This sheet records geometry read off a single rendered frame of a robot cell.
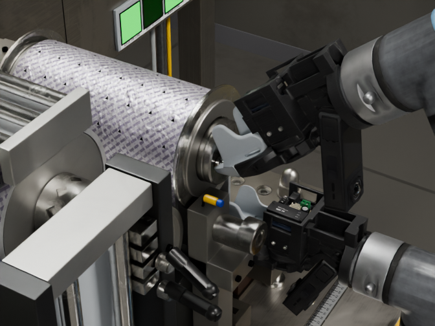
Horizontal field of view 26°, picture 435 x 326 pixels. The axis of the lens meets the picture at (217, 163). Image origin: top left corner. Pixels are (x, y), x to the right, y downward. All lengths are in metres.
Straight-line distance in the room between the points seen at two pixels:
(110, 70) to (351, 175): 0.32
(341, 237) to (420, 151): 2.17
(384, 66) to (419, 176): 2.33
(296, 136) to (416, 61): 0.16
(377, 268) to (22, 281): 0.55
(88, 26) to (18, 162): 0.67
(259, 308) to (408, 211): 1.69
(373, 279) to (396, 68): 0.34
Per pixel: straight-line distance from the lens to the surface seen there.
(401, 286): 1.09
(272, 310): 1.36
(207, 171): 1.03
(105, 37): 1.43
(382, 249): 1.10
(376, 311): 1.38
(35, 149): 0.74
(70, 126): 0.77
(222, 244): 1.10
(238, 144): 0.97
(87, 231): 0.66
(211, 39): 2.07
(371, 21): 3.47
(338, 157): 0.92
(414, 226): 2.96
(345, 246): 1.11
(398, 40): 0.84
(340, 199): 0.95
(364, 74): 0.85
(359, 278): 1.10
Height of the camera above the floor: 1.87
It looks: 36 degrees down
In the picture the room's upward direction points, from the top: straight up
